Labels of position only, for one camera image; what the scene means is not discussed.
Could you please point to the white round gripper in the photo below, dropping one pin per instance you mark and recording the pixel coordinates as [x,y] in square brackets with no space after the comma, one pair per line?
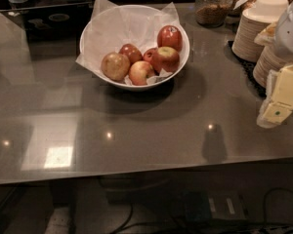
[290,33]

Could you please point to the yellowish brown apple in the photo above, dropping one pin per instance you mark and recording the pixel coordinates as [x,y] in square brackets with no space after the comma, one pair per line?
[115,66]

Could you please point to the white paper bowl stack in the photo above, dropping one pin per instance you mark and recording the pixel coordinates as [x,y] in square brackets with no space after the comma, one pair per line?
[266,11]

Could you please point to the red apple green top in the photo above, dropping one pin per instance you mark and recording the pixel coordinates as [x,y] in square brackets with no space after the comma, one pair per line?
[165,58]

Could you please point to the red apple with sticker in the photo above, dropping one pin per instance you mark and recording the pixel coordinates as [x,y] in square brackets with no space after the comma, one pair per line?
[170,36]

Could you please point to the small red middle apple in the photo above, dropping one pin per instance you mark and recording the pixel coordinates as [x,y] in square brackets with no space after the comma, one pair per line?
[147,56]

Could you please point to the yellow-red front apple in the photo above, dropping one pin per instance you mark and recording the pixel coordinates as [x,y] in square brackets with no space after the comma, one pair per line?
[140,71]

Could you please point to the red apple behind left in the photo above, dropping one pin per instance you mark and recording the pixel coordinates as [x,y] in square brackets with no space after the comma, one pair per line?
[131,52]

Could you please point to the front paper plate stack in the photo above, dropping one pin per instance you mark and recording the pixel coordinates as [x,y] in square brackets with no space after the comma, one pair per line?
[267,61]

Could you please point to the paper plate stack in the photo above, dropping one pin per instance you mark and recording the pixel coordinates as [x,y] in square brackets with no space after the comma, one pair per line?
[267,61]
[244,45]

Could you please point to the black rubber mat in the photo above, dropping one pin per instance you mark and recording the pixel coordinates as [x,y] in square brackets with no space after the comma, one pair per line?
[248,68]

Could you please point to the back paper plate stack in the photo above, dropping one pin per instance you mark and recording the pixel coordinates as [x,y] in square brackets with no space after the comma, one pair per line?
[244,45]

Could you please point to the glass jar with grains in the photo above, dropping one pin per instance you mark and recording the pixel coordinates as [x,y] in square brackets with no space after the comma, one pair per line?
[211,13]

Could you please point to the black box under table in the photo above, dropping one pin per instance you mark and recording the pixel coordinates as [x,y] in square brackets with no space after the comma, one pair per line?
[215,207]

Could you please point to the white paper liner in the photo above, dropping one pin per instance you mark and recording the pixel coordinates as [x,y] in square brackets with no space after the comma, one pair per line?
[120,26]

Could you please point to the black laptop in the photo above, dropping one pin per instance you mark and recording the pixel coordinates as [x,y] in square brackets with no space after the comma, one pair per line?
[51,23]

